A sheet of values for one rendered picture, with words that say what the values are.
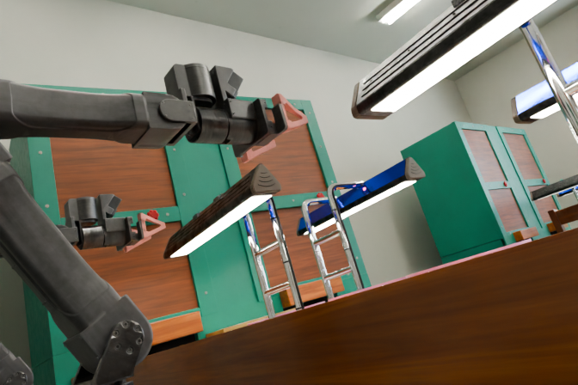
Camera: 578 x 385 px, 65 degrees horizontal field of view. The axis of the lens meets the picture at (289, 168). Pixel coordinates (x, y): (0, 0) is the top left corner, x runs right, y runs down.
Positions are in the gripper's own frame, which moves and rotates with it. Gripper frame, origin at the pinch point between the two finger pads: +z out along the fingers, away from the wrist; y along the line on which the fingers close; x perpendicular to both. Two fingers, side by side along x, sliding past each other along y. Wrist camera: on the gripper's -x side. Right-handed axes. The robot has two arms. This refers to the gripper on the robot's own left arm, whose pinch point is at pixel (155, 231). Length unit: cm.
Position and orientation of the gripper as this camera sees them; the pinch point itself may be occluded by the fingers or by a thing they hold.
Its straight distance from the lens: 131.3
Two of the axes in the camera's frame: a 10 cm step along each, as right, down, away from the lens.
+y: -6.1, 4.0, 6.9
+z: 7.5, 0.0, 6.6
